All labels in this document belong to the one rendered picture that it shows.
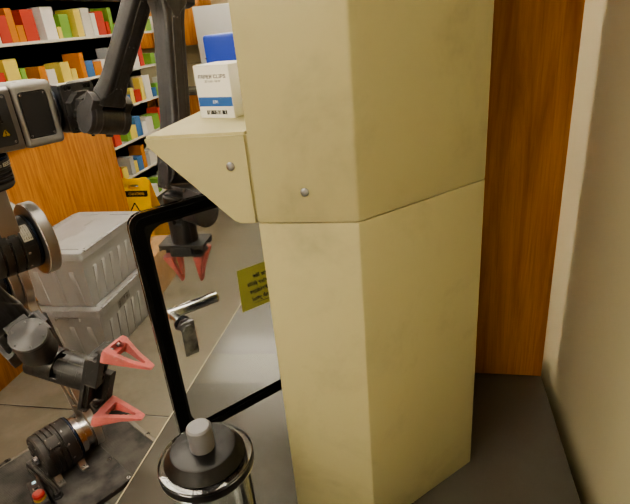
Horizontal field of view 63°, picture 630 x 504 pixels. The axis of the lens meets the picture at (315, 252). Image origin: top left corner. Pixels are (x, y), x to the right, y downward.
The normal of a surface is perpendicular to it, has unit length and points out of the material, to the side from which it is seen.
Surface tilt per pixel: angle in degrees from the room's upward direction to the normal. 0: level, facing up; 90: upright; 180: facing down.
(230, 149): 90
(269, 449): 0
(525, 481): 0
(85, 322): 96
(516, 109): 90
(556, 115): 90
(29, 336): 32
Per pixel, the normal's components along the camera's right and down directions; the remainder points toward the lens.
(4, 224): 0.75, 0.22
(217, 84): -0.44, 0.40
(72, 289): -0.18, 0.51
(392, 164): 0.56, 0.30
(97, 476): -0.08, -0.91
